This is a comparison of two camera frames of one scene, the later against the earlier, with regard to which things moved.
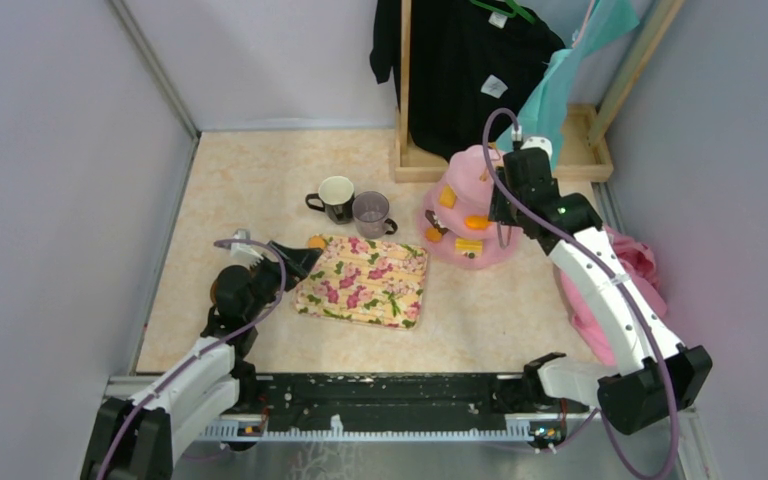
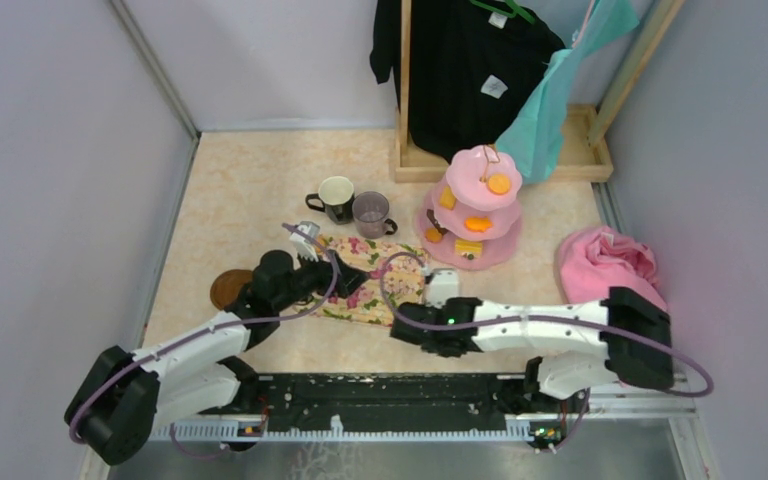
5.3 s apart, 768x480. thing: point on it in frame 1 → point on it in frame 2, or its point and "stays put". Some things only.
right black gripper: [501, 189] → [427, 349]
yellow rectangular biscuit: [448, 197] stays put
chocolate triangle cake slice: [435, 221] stays put
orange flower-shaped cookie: [433, 235] stays put
